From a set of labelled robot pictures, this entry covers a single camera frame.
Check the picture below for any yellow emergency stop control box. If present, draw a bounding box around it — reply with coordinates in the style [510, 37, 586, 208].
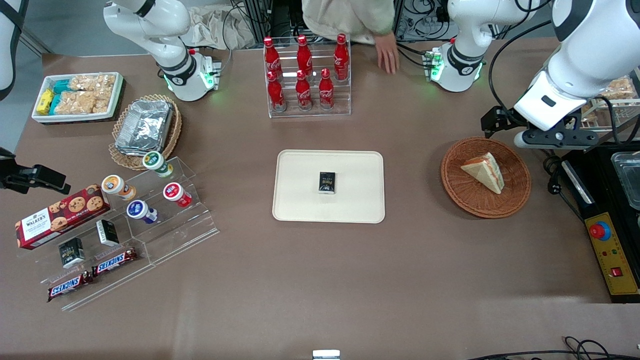
[585, 212, 640, 296]

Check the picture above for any black appliance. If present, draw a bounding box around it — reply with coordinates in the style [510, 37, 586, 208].
[560, 141, 640, 304]

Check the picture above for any triangular sandwich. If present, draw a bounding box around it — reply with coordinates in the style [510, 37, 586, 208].
[460, 151, 506, 195]

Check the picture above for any Snickers chocolate bar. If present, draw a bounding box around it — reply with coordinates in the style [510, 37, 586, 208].
[91, 248, 138, 277]
[47, 270, 94, 302]

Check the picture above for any clear acrylic stepped stand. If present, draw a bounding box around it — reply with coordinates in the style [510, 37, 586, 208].
[20, 156, 220, 312]

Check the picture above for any brown round wicker basket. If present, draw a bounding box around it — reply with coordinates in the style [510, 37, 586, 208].
[440, 136, 532, 219]

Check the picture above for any blue lid yogurt cup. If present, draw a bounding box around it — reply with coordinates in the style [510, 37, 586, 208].
[126, 199, 159, 224]

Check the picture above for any stack of foil trays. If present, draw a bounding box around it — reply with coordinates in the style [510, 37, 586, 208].
[115, 99, 174, 157]

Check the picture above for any red Walkers cookie box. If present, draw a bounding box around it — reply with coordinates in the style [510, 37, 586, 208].
[15, 184, 112, 250]

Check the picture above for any white rectangular snack tray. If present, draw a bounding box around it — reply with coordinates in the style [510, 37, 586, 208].
[31, 72, 125, 124]

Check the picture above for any person's bare hand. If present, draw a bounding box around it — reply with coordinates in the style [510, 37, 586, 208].
[374, 32, 401, 76]

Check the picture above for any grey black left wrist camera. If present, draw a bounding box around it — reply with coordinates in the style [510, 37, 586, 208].
[514, 125, 599, 151]

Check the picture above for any silver metal handle bar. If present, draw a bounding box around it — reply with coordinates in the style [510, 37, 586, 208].
[562, 160, 596, 205]

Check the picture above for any black power cable with plug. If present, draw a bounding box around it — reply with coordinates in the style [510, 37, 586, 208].
[542, 152, 586, 222]

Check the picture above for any aluminium frame post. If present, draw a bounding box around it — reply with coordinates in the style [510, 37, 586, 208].
[243, 0, 273, 48]

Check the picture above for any clear bag of rice crackers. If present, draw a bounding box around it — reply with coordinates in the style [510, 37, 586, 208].
[69, 74, 117, 101]
[52, 91, 111, 116]

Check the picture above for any red cola bottle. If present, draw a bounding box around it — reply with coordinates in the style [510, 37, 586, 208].
[297, 34, 314, 76]
[333, 33, 350, 82]
[318, 68, 335, 111]
[295, 70, 313, 111]
[266, 71, 287, 113]
[263, 36, 283, 78]

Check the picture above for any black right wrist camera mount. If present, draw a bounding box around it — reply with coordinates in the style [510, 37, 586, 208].
[0, 147, 20, 181]

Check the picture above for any white wire snack rack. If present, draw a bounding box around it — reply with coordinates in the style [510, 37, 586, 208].
[580, 67, 640, 138]

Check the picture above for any light flat wicker basket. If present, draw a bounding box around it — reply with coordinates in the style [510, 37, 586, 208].
[109, 94, 183, 172]

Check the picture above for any clear plastic container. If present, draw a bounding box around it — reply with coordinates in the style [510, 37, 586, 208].
[611, 151, 640, 211]

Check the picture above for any clear acrylic bottle rack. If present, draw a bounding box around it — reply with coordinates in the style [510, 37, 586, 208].
[263, 37, 352, 119]

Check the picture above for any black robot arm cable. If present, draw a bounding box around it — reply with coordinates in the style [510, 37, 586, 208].
[487, 0, 556, 123]

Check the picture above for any person in beige top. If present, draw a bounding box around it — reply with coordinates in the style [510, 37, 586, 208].
[301, 0, 397, 46]

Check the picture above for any black floor cable bundle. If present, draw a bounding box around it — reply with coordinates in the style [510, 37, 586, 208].
[465, 336, 640, 360]

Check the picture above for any orange lid yogurt cup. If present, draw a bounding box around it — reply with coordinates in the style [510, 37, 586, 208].
[101, 174, 137, 201]

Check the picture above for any yellow snack packet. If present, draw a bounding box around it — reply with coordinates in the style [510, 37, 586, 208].
[36, 89, 55, 115]

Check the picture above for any green lid yogurt cup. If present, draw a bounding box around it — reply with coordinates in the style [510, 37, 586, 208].
[142, 151, 174, 178]

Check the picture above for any beige crumpled cloth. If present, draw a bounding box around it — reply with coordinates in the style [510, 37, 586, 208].
[187, 6, 257, 50]

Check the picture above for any red lid yogurt cup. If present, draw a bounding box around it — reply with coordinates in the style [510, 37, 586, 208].
[162, 182, 193, 208]

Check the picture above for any black background cable bundle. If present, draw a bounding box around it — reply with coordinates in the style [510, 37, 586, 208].
[400, 0, 451, 43]

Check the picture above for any cream rectangular plastic tray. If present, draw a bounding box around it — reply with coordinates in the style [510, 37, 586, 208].
[272, 150, 386, 224]

